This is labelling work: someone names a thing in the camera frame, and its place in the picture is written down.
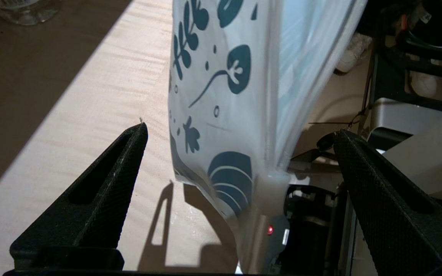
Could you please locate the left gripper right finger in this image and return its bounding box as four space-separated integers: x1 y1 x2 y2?
332 130 442 276

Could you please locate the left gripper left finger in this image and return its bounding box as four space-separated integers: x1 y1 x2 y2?
9 122 148 271

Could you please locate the white blue horse-print bag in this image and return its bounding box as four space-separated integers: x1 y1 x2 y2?
167 0 369 274

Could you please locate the black robot base chassis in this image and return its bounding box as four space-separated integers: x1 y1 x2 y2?
265 149 358 276

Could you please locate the small black knob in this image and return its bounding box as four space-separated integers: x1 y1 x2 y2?
316 132 336 151

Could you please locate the small clear water bottle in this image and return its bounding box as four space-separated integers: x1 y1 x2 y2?
0 0 63 26

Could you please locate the black robot side frame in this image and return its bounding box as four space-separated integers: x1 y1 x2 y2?
359 0 442 112

